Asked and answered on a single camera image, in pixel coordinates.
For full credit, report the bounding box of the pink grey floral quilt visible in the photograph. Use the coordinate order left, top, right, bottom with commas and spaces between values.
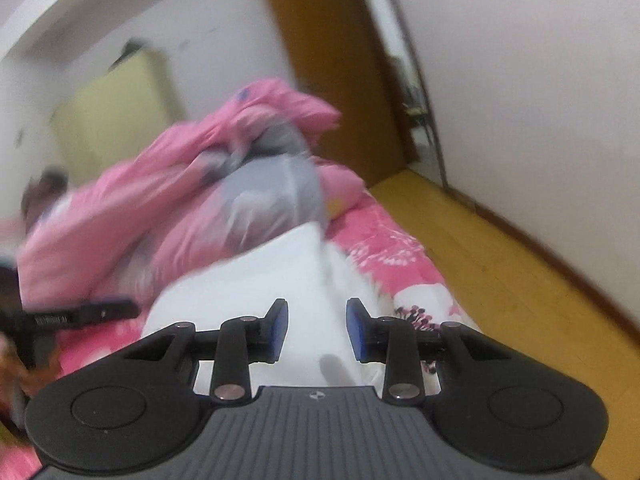
17, 79, 364, 312

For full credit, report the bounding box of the person lying in bed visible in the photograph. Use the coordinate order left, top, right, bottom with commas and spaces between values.
21, 166, 70, 232

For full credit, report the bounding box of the white garment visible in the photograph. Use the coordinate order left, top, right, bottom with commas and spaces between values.
142, 223, 393, 389

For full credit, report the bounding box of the pink floral fleece blanket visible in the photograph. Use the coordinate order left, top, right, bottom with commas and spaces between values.
0, 192, 482, 480

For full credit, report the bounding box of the yellow-green cabinet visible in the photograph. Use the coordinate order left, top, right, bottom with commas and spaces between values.
50, 49, 183, 184

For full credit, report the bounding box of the brown wooden door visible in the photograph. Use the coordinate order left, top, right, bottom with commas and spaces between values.
268, 0, 416, 185

